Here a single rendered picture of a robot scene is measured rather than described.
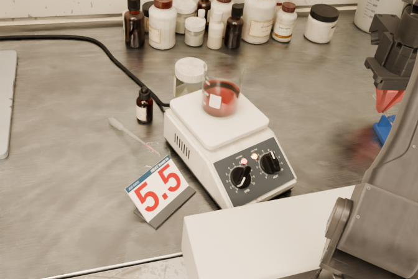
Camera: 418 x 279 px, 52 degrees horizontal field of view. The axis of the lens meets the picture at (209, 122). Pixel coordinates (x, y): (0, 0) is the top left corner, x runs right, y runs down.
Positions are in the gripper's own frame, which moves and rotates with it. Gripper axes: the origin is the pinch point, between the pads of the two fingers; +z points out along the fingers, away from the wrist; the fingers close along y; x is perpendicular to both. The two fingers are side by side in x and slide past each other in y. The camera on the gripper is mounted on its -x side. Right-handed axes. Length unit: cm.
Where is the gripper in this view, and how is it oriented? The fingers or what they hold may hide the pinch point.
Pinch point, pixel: (381, 107)
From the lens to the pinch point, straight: 88.0
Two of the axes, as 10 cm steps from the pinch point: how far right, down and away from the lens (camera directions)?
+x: 0.9, 6.5, -7.5
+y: -9.9, -0.1, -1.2
